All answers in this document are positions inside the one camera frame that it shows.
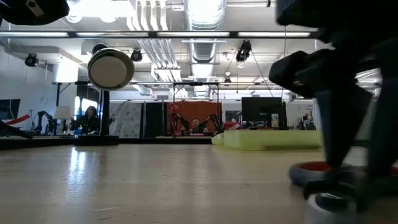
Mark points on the yellow-green translucent supply box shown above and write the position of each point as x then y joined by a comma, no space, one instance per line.
270,140

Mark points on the black background gantry frame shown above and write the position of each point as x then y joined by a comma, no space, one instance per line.
196,83

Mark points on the black stand with base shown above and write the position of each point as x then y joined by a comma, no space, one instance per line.
105,115

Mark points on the white and yellow can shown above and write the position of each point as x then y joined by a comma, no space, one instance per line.
275,120

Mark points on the black overhead light bar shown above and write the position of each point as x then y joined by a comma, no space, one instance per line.
71,34

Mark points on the black ceiling spotlight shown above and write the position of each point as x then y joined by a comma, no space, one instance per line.
99,47
31,59
136,55
243,51

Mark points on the orange partition panel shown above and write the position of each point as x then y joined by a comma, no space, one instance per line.
199,109

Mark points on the black computer monitor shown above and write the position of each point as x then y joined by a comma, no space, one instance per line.
261,110

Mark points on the black table edge rail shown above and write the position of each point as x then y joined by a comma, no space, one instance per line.
46,142

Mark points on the black wall screen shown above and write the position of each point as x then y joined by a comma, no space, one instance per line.
9,107

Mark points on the grey patterned partition panel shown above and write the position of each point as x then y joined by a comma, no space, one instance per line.
126,119

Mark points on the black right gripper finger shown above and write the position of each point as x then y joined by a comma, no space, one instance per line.
385,124
342,124

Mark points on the table lamp with white shade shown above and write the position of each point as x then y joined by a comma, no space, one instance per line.
62,112

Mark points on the silver ventilation duct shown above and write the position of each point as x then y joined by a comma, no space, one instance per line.
205,15

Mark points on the red and black scissors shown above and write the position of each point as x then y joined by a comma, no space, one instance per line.
311,174

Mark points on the round white black-rimmed disc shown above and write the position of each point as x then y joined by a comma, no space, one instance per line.
110,70

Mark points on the person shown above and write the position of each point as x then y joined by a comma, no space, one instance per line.
88,121
196,127

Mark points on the red and black background robot arm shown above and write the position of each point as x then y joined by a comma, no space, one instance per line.
177,121
213,121

